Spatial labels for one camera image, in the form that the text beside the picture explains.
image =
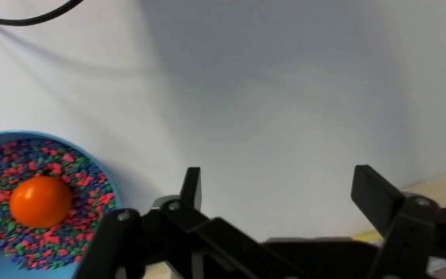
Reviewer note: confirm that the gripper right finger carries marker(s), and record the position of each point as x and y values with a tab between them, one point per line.
405	221

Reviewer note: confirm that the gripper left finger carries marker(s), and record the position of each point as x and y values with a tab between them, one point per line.
192	232

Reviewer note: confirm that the orange ball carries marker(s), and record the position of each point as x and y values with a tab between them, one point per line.
40	201

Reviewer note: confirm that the heap of coloured gravel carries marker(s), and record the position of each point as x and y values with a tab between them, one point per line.
79	182

